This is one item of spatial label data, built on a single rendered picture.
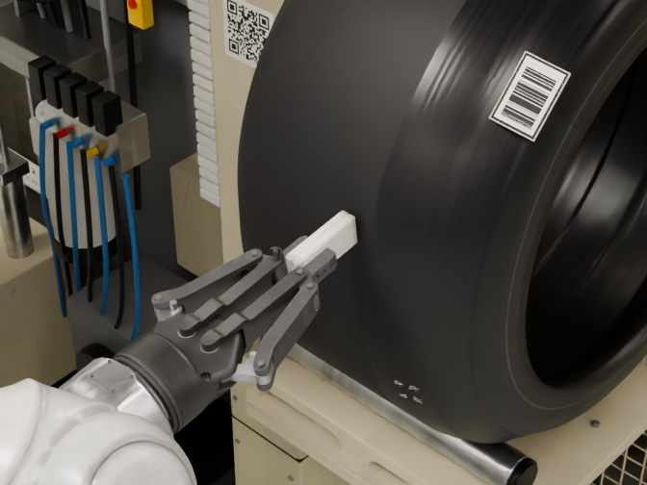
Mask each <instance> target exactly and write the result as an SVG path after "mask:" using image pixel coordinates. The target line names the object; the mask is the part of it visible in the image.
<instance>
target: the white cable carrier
mask: <svg viewBox="0 0 647 485"><path fill-rule="evenodd" d="M188 8H189V9H190V10H191V11H190V12H189V19H190V21H191V22H193V23H192V24H190V33H191V34H192V35H193V36H191V37H190V40H191V47H193V48H192V49H191V57H192V60H194V61H195V62H193V71H194V72H196V73H195V74H194V75H193V80H194V84H195V86H194V95H195V96H196V97H195V98H194V106H195V107H196V108H198V110H196V111H195V117H196V119H198V121H197V122H196V130H197V131H199V132H198V133H197V134H196V140H197V141H198V142H199V144H198V145H197V153H198V154H199V155H198V156H197V159H198V164H199V165H201V166H200V167H199V175H201V176H202V177H200V178H199V184H200V187H202V188H201V189H200V196H201V197H202V198H204V199H206V200H207V201H209V202H211V203H213V204H214V205H216V206H218V207H220V184H219V167H218V150H217V133H216V116H215V98H214V81H213V64H212V46H211V29H210V12H209V0H188Z"/></svg>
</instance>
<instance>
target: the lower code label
mask: <svg viewBox="0 0 647 485"><path fill-rule="evenodd" d="M222 3H223V23H224V42H225V54H227V55H229V56H231V57H233V58H235V59H237V60H239V61H241V62H243V63H245V64H248V65H250V66H252V67H254V68H256V66H257V64H258V61H259V58H260V55H261V52H262V50H263V47H264V44H265V42H266V39H267V37H268V34H269V32H270V30H271V27H272V25H273V14H272V13H268V12H266V11H264V10H262V9H260V8H258V7H255V6H253V5H251V4H249V3H248V2H245V1H243V0H222Z"/></svg>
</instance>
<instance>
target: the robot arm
mask: <svg viewBox="0 0 647 485"><path fill-rule="evenodd" d="M356 243H357V233H356V224H355V217H354V216H353V215H350V214H349V213H347V212H345V211H341V212H340V213H339V214H337V215H336V216H335V217H333V218H332V219H331V220H330V221H328V222H327V223H326V224H325V225H323V226H322V227H321V228H320V229H318V230H317V231H316V232H315V233H313V234H312V235H311V236H310V237H309V238H308V237H307V236H302V237H300V238H298V239H297V240H296V241H294V242H293V243H292V244H290V245H289V246H288V247H287V248H285V249H284V250H283V251H282V249H281V248H280V247H276V246H275V247H272V248H270V253H271V256H269V255H264V254H262V251H261V250H260V249H257V248H255V249H251V250H249V251H248V252H246V253H244V254H242V255H240V256H238V257H236V258H235V259H233V260H231V261H229V262H227V263H225V264H223V265H221V266H219V267H217V268H215V269H213V270H211V271H209V272H207V273H205V274H203V275H201V276H199V277H198V278H196V279H195V280H193V281H191V282H189V283H187V284H185V285H183V286H181V287H179V288H177V289H173V290H169V291H164V292H160V293H156V294H154V295H153V296H152V299H151V300H152V304H153V307H154V311H155V315H156V319H157V321H158V322H157V323H156V324H155V325H154V327H153V329H152V331H151V332H145V333H143V334H141V335H140V336H139V337H138V338H137V339H135V340H134V341H133V342H132V343H130V344H129V345H128V346H126V347H125V348H124V349H123V350H121V351H120V352H119V353H117V354H116V355H115V356H114V357H113V359H109V358H103V357H101V358H97V359H94V360H93V361H92V362H90V363H89V364H88V365H87V366H85V367H84V368H83V369H82V370H80V371H79V372H77V373H76V374H75V375H74V376H72V377H71V378H70V379H69V380H67V381H66V382H65V383H64V384H63V385H62V386H61V387H59V388H58V389H57V388H53V387H50V386H47V385H45V384H42V383H39V382H37V381H35V380H33V379H30V378H27V379H24V380H22V381H19V382H17V383H15V384H13V385H11V386H8V387H4V388H0V485H197V484H196V479H195V475H194V470H193V467H192V465H191V463H190V461H189V459H188V457H187V455H186V454H185V452H184V451H183V449H182V448H181V446H179V445H178V444H177V443H176V442H175V441H174V437H173V434H176V433H177V432H179V431H180V430H181V429H182V428H183V427H184V426H186V425H187V424H188V423H189V422H190V421H192V420H193V419H194V418H195V417H196V416H197V415H199V414H200V413H201V412H202V411H203V410H204V409H205V408H206V407H207V405H208V403H209V402H210V400H211V399H212V398H213V396H214V395H216V394H217V393H219V392H222V391H225V390H228V389H230V388H232V387H233V386H234V385H235V384H236V383H237V382H249V383H256V384H257V388H258V390H260V391H263V392H265V391H268V390H269V389H270V388H271V387H272V384H273V380H274V377H275V372H276V369H277V368H278V366H279V365H280V364H281V362H282V361H283V360H284V358H285V357H286V356H287V354H288V353H289V351H290V350H291V349H292V347H293V346H294V345H295V343H296V342H297V341H298V339H299V337H300V336H301V335H302V333H303V332H304V331H305V329H306V328H307V326H308V325H309V324H310V322H311V321H312V320H313V318H314V317H315V316H316V315H317V314H318V312H319V311H320V310H321V302H320V296H319V289H318V283H319V282H321V281H322V280H323V279H324V278H325V277H326V276H327V275H328V274H329V273H330V272H332V271H333V270H334V269H336V267H337V259H338V258H340V257H341V256H342V255H343V254H344V253H346V252H347V251H348V250H349V249H350V248H352V247H353V246H354V245H355V244H356ZM247 268H250V269H247ZM270 328H271V329H270ZM269 329H270V330H269ZM268 330H269V332H268V333H267V334H266V336H265V337H264V338H263V340H262V341H261V343H260V344H259V345H258V348H257V351H256V352H255V351H252V352H250V353H249V357H248V358H247V359H246V361H245V362H244V363H242V361H243V356H244V355H245V354H246V353H247V352H249V351H250V350H251V349H252V347H253V345H254V342H255V341H256V340H257V339H258V338H259V337H261V336H262V335H263V334H264V333H265V332H267V331H268Z"/></svg>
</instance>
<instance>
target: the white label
mask: <svg viewBox="0 0 647 485"><path fill-rule="evenodd" d="M570 75H571V73H569V72H567V71H565V70H563V69H561V68H559V67H557V66H555V65H553V64H550V63H548V62H546V61H544V60H542V59H540V58H539V57H537V56H535V55H533V54H532V53H530V52H528V51H525V53H524V55H523V56H522V58H521V60H520V62H519V63H518V65H517V66H516V68H515V70H514V72H513V74H512V76H511V77H510V79H509V81H508V83H507V85H506V87H505V89H504V91H503V93H502V95H501V97H500V98H499V100H498V102H497V104H496V106H495V108H494V109H493V111H492V113H491V115H490V116H489V119H491V120H493V121H495V122H497V123H499V124H501V125H503V126H504V127H506V128H508V129H510V130H511V131H513V132H515V133H517V134H519V135H521V136H523V137H525V138H527V139H529V140H532V141H535V139H536V137H537V135H538V134H539V132H540V130H541V128H542V126H543V124H544V123H545V121H546V119H547V117H548V115H549V113H550V112H551V110H552V108H553V106H554V105H555V103H556V101H557V99H558V97H559V95H560V94H561V92H562V90H563V88H564V86H565V84H566V83H567V81H568V79H569V77H570Z"/></svg>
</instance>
